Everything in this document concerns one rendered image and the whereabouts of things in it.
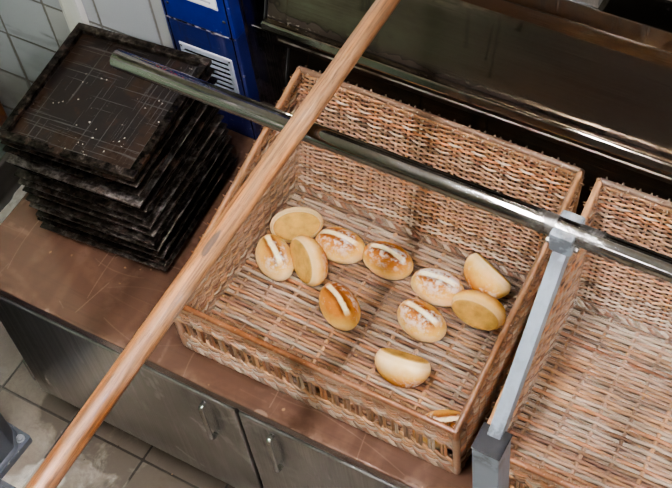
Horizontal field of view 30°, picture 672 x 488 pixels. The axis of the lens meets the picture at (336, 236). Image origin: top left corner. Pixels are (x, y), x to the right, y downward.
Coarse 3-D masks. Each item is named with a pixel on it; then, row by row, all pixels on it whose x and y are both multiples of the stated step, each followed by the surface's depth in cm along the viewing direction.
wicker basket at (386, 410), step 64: (384, 128) 221; (448, 128) 213; (320, 192) 239; (384, 192) 231; (512, 192) 214; (576, 192) 203; (448, 256) 229; (512, 256) 223; (192, 320) 213; (256, 320) 225; (320, 320) 224; (384, 320) 222; (448, 320) 221; (512, 320) 198; (320, 384) 206; (384, 384) 215; (448, 384) 214; (448, 448) 207
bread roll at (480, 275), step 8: (472, 256) 222; (480, 256) 221; (472, 264) 221; (480, 264) 220; (488, 264) 219; (464, 272) 223; (472, 272) 220; (480, 272) 219; (488, 272) 218; (496, 272) 219; (472, 280) 220; (480, 280) 219; (488, 280) 218; (496, 280) 218; (504, 280) 218; (472, 288) 221; (480, 288) 219; (488, 288) 219; (496, 288) 218; (504, 288) 218; (496, 296) 219; (504, 296) 220
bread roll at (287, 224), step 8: (288, 208) 231; (296, 208) 231; (304, 208) 231; (280, 216) 230; (288, 216) 230; (296, 216) 230; (304, 216) 230; (312, 216) 230; (320, 216) 231; (272, 224) 230; (280, 224) 230; (288, 224) 230; (296, 224) 230; (304, 224) 230; (312, 224) 230; (320, 224) 231; (272, 232) 231; (280, 232) 230; (288, 232) 230; (296, 232) 230; (304, 232) 230; (312, 232) 230; (288, 240) 231
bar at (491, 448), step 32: (128, 64) 183; (160, 64) 183; (192, 96) 180; (224, 96) 178; (320, 128) 173; (384, 160) 169; (448, 192) 166; (480, 192) 164; (544, 224) 160; (576, 224) 160; (608, 256) 158; (640, 256) 156; (544, 288) 163; (544, 320) 164; (512, 384) 166; (480, 448) 167; (480, 480) 175
